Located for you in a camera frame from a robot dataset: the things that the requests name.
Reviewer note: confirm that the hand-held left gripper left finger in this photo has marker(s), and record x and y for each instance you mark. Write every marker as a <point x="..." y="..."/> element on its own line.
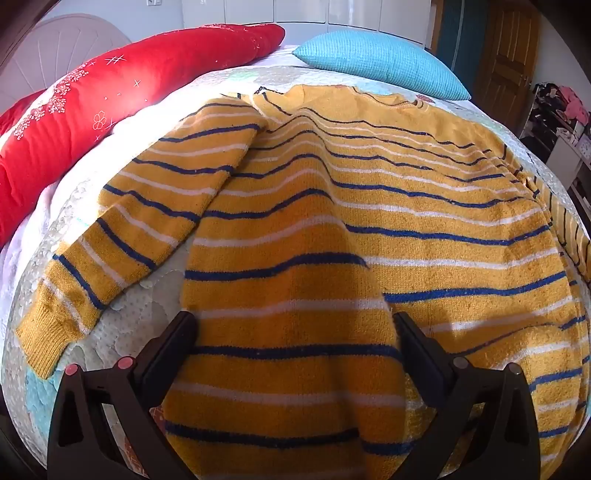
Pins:
<point x="174" y="347"/>

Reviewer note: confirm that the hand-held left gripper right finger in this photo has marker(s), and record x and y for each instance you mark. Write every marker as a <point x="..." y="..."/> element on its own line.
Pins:
<point x="414" y="350"/>

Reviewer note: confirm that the yellow striped sweater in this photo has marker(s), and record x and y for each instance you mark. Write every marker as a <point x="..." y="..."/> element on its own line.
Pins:
<point x="323" y="230"/>

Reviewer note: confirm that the cluttered rack of clothes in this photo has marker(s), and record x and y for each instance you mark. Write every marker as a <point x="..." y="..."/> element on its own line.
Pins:
<point x="556" y="110"/>

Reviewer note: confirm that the bed with white quilt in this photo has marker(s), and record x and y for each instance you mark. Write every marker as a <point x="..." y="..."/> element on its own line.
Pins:
<point x="69" y="203"/>

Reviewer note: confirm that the white storage box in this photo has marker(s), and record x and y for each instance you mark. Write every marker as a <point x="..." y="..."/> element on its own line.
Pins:
<point x="565" y="154"/>

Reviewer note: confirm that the long red embroidered pillow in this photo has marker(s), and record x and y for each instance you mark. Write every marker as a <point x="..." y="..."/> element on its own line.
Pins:
<point x="152" y="74"/>

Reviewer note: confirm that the turquoise textured pillow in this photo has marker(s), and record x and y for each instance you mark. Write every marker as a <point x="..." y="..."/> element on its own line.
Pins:
<point x="383" y="60"/>

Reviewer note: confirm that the brown wooden door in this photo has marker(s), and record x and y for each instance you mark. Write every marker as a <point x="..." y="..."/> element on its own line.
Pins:
<point x="505" y="55"/>

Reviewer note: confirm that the dark teal curtain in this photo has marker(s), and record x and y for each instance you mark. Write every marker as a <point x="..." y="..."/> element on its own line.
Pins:
<point x="457" y="37"/>

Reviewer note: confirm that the pale round bed headboard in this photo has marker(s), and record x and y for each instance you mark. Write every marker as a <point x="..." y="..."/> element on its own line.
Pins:
<point x="60" y="46"/>

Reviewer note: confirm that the white wardrobe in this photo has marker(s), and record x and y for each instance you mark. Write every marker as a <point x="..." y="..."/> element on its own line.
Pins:
<point x="300" y="11"/>

